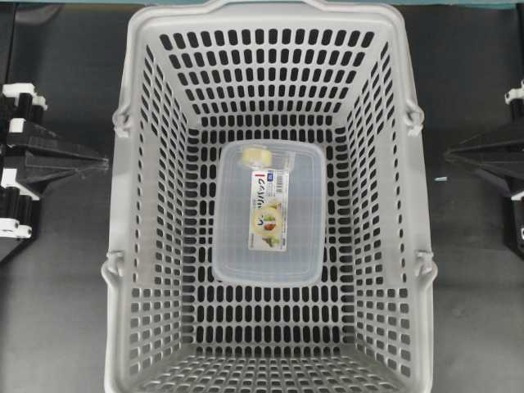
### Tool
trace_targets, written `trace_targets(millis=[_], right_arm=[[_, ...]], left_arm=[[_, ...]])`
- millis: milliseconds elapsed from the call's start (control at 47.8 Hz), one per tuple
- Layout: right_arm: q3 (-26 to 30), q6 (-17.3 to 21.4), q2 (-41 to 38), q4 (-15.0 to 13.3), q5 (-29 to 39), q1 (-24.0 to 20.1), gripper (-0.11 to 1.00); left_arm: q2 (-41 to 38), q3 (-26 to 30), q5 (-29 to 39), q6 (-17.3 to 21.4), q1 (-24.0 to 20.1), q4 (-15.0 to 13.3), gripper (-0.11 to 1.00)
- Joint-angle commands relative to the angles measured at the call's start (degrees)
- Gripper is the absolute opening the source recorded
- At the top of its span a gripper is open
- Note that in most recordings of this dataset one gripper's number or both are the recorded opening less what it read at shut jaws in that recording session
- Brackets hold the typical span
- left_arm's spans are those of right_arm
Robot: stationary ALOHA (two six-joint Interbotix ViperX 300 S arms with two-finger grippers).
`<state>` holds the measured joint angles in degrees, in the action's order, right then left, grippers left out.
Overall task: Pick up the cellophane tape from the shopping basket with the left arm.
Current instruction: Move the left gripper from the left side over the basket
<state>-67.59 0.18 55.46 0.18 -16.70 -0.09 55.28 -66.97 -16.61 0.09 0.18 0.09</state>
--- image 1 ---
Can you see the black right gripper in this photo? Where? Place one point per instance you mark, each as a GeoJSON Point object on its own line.
{"type": "Point", "coordinates": [503, 171]}

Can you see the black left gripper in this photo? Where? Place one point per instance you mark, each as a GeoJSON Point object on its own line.
{"type": "Point", "coordinates": [24, 179]}

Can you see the grey plastic shopping basket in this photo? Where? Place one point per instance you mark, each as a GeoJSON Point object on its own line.
{"type": "Point", "coordinates": [198, 77]}

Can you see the clear plastic food container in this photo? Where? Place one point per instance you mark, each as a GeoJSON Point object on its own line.
{"type": "Point", "coordinates": [269, 225]}

